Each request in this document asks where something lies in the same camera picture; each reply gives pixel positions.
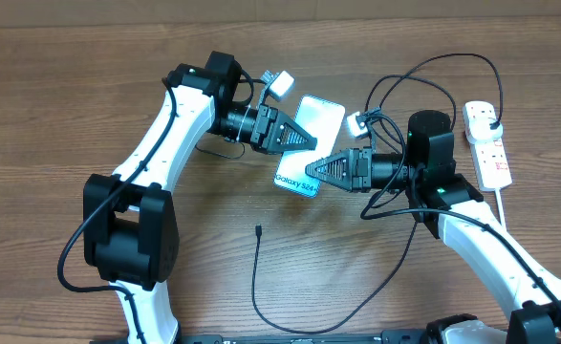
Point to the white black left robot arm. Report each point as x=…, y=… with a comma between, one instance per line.
x=129, y=223

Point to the white charger plug adapter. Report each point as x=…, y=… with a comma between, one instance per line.
x=482, y=130

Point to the white power strip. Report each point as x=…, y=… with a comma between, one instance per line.
x=490, y=158

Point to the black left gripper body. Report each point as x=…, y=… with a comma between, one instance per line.
x=266, y=115

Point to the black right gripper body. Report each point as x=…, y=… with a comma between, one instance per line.
x=363, y=167

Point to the blue Samsung Galaxy phone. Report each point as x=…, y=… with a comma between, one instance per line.
x=319, y=121

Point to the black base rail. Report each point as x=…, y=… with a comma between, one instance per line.
x=402, y=336

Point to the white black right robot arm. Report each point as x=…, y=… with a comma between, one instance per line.
x=455, y=212

